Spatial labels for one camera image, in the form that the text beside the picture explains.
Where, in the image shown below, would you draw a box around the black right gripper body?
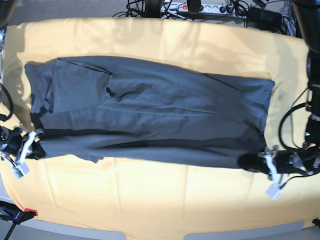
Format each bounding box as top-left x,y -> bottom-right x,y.
0,127 -> 35,161

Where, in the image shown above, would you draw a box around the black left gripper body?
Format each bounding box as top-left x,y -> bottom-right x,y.
257,145 -> 304,176

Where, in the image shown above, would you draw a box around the blue-grey T-shirt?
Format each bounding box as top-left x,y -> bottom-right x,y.
24,56 -> 275,169

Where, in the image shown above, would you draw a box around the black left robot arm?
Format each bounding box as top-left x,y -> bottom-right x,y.
238,0 -> 320,177

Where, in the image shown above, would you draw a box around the blue red-tipped clamp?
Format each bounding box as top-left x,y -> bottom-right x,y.
0,200 -> 38,240

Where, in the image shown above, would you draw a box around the grey plastic plate right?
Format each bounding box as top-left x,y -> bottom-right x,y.
184,221 -> 305,240

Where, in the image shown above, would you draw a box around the grey plastic plate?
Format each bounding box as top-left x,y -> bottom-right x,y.
184,221 -> 305,240
14,221 -> 127,240

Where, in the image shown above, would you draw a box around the black clamp right edge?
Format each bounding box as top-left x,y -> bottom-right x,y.
312,218 -> 320,228

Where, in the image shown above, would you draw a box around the grey plastic plate left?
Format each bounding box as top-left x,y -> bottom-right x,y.
14,221 -> 127,240

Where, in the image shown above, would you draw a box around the yellow table cloth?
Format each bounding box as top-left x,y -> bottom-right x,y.
0,18 -> 320,240

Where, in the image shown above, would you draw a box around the black power adapter box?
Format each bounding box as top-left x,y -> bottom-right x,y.
247,7 -> 282,26

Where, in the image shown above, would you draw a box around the white power strip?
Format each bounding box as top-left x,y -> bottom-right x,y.
160,0 -> 249,19

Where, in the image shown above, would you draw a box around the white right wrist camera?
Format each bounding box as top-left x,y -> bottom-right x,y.
0,129 -> 43,179

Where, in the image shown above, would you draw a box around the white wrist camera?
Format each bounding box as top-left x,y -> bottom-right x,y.
264,154 -> 284,200
0,129 -> 43,179

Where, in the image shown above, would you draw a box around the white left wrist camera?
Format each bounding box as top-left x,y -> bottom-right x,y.
264,154 -> 284,200

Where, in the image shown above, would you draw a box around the tangled black cables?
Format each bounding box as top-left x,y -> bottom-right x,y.
112,0 -> 191,20

